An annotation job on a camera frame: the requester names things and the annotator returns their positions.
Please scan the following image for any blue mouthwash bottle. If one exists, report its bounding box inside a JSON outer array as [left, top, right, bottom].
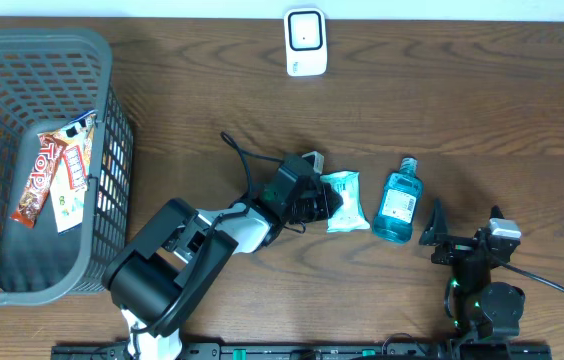
[[372, 157, 423, 244]]

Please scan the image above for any white barcode scanner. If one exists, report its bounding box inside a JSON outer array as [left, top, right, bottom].
[[283, 8, 328, 77]]

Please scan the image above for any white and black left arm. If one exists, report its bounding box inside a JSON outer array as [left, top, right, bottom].
[[102, 151, 342, 359]]

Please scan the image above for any brown chocolate bar wrapper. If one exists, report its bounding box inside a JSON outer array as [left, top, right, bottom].
[[11, 132, 68, 228]]

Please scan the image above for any white snack bag red label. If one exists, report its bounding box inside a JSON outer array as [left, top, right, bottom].
[[50, 110, 97, 234]]

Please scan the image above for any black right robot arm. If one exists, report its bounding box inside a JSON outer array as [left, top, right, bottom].
[[419, 200, 525, 347]]

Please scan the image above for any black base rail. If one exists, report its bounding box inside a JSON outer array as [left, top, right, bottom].
[[50, 342, 552, 360]]

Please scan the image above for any grey plastic shopping basket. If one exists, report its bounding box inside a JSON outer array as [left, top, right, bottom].
[[0, 29, 134, 306]]

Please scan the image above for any teal wet wipes pack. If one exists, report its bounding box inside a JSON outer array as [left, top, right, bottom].
[[321, 171, 370, 233]]

